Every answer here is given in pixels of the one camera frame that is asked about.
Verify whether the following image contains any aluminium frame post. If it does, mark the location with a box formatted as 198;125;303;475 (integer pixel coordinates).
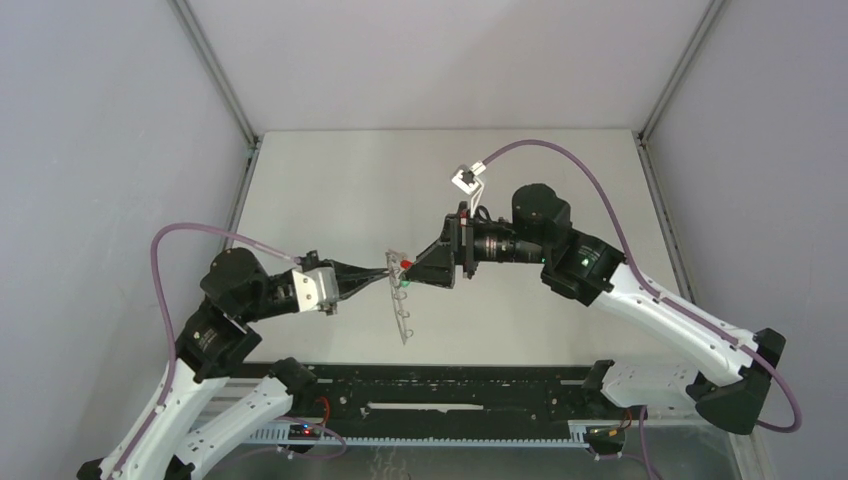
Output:
167;0;259;149
637;0;729;144

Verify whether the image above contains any metal disc keyring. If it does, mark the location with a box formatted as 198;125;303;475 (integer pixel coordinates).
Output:
387;265;414;345

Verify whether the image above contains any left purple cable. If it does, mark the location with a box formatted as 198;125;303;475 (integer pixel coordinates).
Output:
112;223;301;480

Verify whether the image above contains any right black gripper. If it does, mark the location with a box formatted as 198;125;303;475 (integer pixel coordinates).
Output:
402;204;548;290

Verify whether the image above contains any white slotted cable duct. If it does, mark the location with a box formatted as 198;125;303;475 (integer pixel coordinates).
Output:
243;422;588;448

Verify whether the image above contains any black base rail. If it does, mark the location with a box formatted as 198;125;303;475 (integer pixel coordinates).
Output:
290;364;639;442

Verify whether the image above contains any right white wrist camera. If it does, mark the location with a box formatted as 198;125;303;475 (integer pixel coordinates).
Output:
451;161;487;217

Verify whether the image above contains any left aluminium frame post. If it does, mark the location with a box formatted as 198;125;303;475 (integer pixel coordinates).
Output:
167;0;259;149

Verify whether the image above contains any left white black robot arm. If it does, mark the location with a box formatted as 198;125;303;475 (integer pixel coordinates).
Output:
76;248;389;479

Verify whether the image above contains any right aluminium frame post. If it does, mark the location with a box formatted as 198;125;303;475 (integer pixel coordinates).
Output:
637;0;729;144

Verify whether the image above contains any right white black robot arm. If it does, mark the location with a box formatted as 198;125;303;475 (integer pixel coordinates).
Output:
400;184;785;435

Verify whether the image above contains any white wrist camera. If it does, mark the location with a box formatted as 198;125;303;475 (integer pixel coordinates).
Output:
451;161;487;217
291;266;342;314

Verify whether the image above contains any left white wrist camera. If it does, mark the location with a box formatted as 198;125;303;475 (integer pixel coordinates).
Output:
291;266;342;314

